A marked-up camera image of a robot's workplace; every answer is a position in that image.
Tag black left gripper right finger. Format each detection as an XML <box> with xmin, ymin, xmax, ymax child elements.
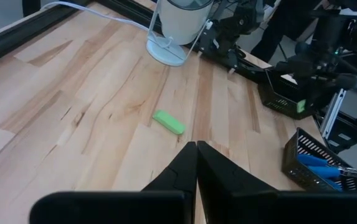
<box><xmin>198</xmin><ymin>140</ymin><xmax>277</xmax><ymax>224</ymax></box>

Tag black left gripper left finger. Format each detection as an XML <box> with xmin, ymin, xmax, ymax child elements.
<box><xmin>143</xmin><ymin>141</ymin><xmax>199</xmax><ymax>224</ymax></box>

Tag silver aluminium profile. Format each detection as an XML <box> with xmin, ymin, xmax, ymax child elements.
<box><xmin>320</xmin><ymin>88</ymin><xmax>347</xmax><ymax>139</ymax></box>

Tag black mesh basket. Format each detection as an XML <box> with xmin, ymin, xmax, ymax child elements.
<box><xmin>281</xmin><ymin>126</ymin><xmax>357</xmax><ymax>192</ymax></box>
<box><xmin>257</xmin><ymin>68</ymin><xmax>316</xmax><ymax>121</ymax></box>

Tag person's feet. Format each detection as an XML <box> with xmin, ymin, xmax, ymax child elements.
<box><xmin>249</xmin><ymin>0</ymin><xmax>294</xmax><ymax>63</ymax></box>

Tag white desk lamp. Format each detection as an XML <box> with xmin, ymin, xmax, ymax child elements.
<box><xmin>146</xmin><ymin>0</ymin><xmax>215</xmax><ymax>67</ymax></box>

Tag white lamp cable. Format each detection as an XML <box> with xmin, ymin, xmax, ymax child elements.
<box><xmin>40</xmin><ymin>1</ymin><xmax>154</xmax><ymax>34</ymax></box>

